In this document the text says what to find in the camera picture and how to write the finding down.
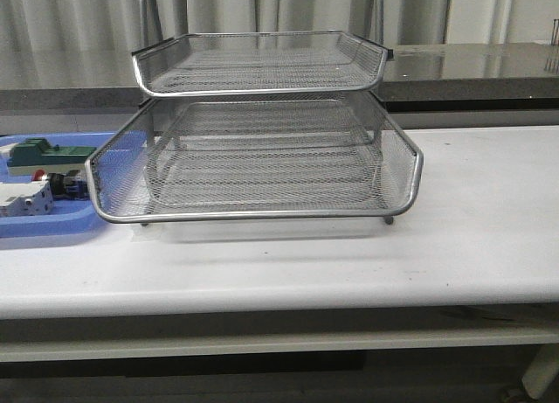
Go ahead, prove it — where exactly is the silver mesh tray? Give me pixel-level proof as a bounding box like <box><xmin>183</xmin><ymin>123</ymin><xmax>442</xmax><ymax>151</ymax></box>
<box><xmin>132</xmin><ymin>30</ymin><xmax>390</xmax><ymax>98</ymax></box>
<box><xmin>86</xmin><ymin>92</ymin><xmax>424</xmax><ymax>224</ymax></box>
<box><xmin>144</xmin><ymin>130</ymin><xmax>383</xmax><ymax>212</ymax></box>

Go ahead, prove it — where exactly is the blue plastic tray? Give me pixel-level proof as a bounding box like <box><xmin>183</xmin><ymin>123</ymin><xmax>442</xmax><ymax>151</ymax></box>
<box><xmin>0</xmin><ymin>130</ymin><xmax>149</xmax><ymax>240</ymax></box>

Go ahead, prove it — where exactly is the dark stone counter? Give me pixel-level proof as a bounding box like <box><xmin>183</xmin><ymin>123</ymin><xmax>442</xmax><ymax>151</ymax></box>
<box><xmin>1</xmin><ymin>43</ymin><xmax>558</xmax><ymax>113</ymax></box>

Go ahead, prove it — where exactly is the red emergency stop button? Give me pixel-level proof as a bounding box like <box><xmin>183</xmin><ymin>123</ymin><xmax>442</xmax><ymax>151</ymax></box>
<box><xmin>31</xmin><ymin>169</ymin><xmax>90</xmax><ymax>200</ymax></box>

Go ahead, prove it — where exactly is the green electrical module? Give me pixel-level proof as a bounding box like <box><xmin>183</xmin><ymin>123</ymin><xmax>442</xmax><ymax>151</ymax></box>
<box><xmin>7</xmin><ymin>137</ymin><xmax>96</xmax><ymax>176</ymax></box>

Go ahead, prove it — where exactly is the grey metal rack frame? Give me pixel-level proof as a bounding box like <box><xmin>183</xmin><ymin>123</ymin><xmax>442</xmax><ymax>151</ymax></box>
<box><xmin>136</xmin><ymin>0</ymin><xmax>395</xmax><ymax>226</ymax></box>

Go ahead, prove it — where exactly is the clear tape patch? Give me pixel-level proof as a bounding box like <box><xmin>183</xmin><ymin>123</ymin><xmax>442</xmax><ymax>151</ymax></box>
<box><xmin>131</xmin><ymin>223</ymin><xmax>176</xmax><ymax>243</ymax></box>

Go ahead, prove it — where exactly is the white circuit breaker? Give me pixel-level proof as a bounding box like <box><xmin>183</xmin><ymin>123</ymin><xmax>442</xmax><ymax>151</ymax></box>
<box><xmin>1</xmin><ymin>181</ymin><xmax>54</xmax><ymax>218</ymax></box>

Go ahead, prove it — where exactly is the white curtain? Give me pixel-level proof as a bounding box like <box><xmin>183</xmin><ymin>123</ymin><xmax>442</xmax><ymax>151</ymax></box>
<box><xmin>0</xmin><ymin>0</ymin><xmax>559</xmax><ymax>91</ymax></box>

